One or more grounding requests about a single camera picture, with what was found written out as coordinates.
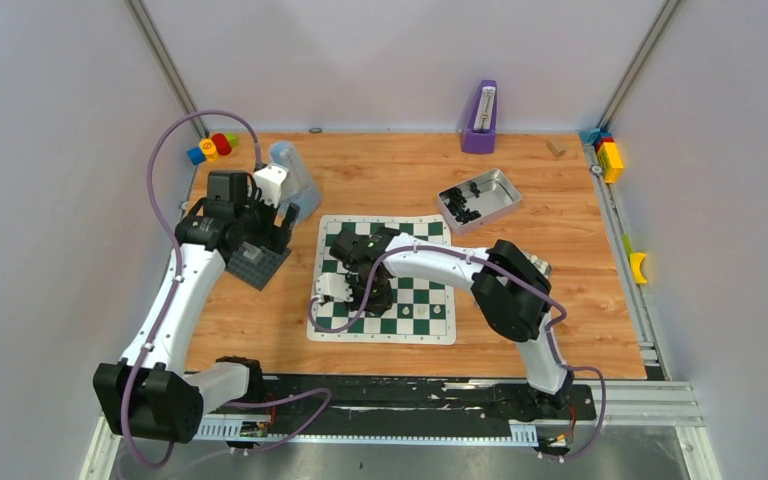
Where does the green white chess mat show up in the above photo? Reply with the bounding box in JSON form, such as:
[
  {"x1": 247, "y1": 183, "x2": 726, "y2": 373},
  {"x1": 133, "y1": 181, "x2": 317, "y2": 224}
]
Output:
[{"x1": 307, "y1": 214, "x2": 456, "y2": 345}]

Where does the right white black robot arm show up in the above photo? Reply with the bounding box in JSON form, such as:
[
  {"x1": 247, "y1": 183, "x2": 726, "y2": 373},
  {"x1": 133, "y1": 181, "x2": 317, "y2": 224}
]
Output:
[{"x1": 315, "y1": 227, "x2": 575, "y2": 418}]

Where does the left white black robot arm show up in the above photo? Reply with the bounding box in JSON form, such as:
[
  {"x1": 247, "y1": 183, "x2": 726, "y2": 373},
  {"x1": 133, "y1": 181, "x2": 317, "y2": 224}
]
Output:
[{"x1": 92, "y1": 166, "x2": 299, "y2": 443}]

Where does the metal tin with black pieces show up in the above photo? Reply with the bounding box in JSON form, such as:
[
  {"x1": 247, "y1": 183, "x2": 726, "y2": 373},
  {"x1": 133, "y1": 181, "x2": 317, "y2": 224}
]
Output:
[{"x1": 436, "y1": 168, "x2": 523, "y2": 235}]

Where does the metal tin with white pieces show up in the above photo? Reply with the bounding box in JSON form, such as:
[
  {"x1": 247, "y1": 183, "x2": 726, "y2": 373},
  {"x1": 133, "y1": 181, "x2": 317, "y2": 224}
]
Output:
[{"x1": 529, "y1": 255, "x2": 552, "y2": 278}]

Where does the grey lego baseplate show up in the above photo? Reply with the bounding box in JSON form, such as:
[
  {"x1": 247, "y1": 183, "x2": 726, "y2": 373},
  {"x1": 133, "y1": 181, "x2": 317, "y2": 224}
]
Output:
[{"x1": 225, "y1": 242, "x2": 292, "y2": 291}]

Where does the translucent blue metronome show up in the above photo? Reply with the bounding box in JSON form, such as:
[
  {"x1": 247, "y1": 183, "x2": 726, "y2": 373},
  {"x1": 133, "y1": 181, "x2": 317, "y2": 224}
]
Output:
[{"x1": 269, "y1": 141, "x2": 322, "y2": 223}]

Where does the colourful toy blocks left corner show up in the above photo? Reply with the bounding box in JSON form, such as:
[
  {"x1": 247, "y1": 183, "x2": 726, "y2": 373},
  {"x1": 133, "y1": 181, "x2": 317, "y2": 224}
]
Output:
[{"x1": 186, "y1": 132, "x2": 239, "y2": 165}]

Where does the purple metronome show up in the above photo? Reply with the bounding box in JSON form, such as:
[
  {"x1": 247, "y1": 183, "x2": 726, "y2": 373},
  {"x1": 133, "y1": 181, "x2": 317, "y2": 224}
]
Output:
[{"x1": 459, "y1": 80, "x2": 498, "y2": 155}]

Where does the small wooden block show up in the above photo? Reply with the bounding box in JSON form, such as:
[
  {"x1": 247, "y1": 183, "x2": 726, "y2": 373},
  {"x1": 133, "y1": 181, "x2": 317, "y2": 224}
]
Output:
[{"x1": 546, "y1": 139, "x2": 566, "y2": 158}]

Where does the colourful block stack right corner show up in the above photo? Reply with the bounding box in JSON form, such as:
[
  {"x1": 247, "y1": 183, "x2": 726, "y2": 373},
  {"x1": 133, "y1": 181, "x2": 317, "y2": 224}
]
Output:
[{"x1": 578, "y1": 129, "x2": 624, "y2": 184}]

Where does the yellow green toy piece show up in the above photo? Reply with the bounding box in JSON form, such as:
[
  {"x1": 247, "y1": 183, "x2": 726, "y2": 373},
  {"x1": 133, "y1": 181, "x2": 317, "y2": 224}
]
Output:
[{"x1": 622, "y1": 233, "x2": 648, "y2": 285}]

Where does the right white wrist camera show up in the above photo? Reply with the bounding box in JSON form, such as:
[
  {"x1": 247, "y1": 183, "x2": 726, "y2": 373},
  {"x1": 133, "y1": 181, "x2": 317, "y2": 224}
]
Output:
[{"x1": 314, "y1": 272, "x2": 353, "y2": 302}]

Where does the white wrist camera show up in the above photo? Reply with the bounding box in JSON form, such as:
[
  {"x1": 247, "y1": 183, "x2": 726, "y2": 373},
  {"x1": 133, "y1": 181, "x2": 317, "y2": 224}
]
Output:
[
  {"x1": 253, "y1": 164, "x2": 288, "y2": 208},
  {"x1": 314, "y1": 272, "x2": 353, "y2": 302}
]

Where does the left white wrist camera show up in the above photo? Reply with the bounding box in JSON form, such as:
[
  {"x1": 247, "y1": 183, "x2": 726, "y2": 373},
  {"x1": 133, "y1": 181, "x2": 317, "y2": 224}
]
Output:
[{"x1": 253, "y1": 164, "x2": 288, "y2": 208}]

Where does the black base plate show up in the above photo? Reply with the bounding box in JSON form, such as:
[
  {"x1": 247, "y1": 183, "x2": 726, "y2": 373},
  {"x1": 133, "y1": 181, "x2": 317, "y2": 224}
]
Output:
[{"x1": 243, "y1": 374, "x2": 598, "y2": 438}]

